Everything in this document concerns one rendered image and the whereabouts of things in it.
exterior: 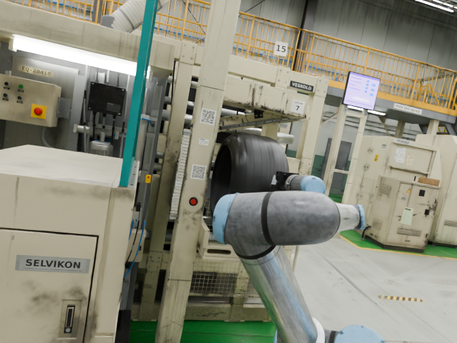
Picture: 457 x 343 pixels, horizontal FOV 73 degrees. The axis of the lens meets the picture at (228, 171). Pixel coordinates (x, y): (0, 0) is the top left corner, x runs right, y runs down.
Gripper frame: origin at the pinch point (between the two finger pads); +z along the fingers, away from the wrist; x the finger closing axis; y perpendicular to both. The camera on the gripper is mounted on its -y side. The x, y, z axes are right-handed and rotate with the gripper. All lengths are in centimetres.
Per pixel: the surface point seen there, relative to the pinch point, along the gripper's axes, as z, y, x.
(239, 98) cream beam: 42, 49, 11
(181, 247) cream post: 27, -40, 35
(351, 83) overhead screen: 305, 184, -255
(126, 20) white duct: 41, 77, 81
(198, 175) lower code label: 22.2, -0.6, 32.5
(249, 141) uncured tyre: 12.8, 21.0, 11.1
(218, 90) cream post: 17, 44, 30
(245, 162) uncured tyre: 5.1, 9.2, 14.2
